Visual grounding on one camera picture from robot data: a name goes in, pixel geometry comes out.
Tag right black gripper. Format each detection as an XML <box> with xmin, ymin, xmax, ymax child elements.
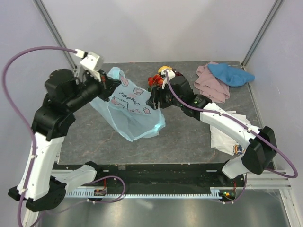
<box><xmin>146</xmin><ymin>84</ymin><xmax>183</xmax><ymax>110</ymax></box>

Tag light blue plastic bag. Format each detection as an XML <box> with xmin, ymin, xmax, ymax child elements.
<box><xmin>90</xmin><ymin>67</ymin><xmax>166</xmax><ymax>142</ymax></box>

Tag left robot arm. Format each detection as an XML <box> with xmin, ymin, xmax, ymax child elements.
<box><xmin>24</xmin><ymin>69</ymin><xmax>121</xmax><ymax>212</ymax></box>

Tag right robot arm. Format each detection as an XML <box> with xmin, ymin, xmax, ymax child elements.
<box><xmin>147</xmin><ymin>76</ymin><xmax>276</xmax><ymax>186</ymax></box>

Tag red lychee bunch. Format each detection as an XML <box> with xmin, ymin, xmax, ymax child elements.
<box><xmin>147</xmin><ymin>74</ymin><xmax>165</xmax><ymax>87</ymax></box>

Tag yellow pear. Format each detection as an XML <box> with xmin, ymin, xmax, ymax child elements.
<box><xmin>158</xmin><ymin>66</ymin><xmax>173</xmax><ymax>74</ymax></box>

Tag mauve pink cloth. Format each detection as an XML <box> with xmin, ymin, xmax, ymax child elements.
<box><xmin>194</xmin><ymin>61</ymin><xmax>230</xmax><ymax>103</ymax></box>

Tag white printed t-shirt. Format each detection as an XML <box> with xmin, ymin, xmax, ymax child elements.
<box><xmin>210</xmin><ymin>125</ymin><xmax>245</xmax><ymax>156</ymax></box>

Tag blue cloth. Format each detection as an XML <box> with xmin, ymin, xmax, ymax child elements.
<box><xmin>207</xmin><ymin>63</ymin><xmax>255</xmax><ymax>87</ymax></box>

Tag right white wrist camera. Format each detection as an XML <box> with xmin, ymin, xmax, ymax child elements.
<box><xmin>160</xmin><ymin>69</ymin><xmax>176</xmax><ymax>89</ymax></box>

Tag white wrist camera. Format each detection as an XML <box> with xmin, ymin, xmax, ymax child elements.
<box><xmin>74</xmin><ymin>49</ymin><xmax>104</xmax><ymax>82</ymax></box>
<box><xmin>160</xmin><ymin>69</ymin><xmax>176</xmax><ymax>89</ymax></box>

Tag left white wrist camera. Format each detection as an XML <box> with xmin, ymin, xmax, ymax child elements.
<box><xmin>74</xmin><ymin>49</ymin><xmax>104</xmax><ymax>82</ymax></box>

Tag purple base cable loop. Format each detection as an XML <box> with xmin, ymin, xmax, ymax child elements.
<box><xmin>87</xmin><ymin>175</ymin><xmax>128</xmax><ymax>204</ymax></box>

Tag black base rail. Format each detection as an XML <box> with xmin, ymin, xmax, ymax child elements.
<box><xmin>52</xmin><ymin>162</ymin><xmax>240</xmax><ymax>190</ymax></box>

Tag left aluminium frame post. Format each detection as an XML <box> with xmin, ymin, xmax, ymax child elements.
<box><xmin>33</xmin><ymin>0</ymin><xmax>77</xmax><ymax>69</ymax></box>

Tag aluminium frame post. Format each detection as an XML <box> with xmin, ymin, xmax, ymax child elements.
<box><xmin>33</xmin><ymin>0</ymin><xmax>77</xmax><ymax>69</ymax></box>
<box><xmin>241</xmin><ymin>0</ymin><xmax>284</xmax><ymax>68</ymax></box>

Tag white slotted cable duct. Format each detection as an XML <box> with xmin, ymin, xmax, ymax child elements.
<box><xmin>65</xmin><ymin>188</ymin><xmax>223</xmax><ymax>199</ymax></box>

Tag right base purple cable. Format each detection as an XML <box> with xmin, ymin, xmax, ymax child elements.
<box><xmin>213</xmin><ymin>175</ymin><xmax>248</xmax><ymax>205</ymax></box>

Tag right aluminium frame post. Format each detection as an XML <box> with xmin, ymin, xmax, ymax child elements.
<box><xmin>241</xmin><ymin>0</ymin><xmax>284</xmax><ymax>68</ymax></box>

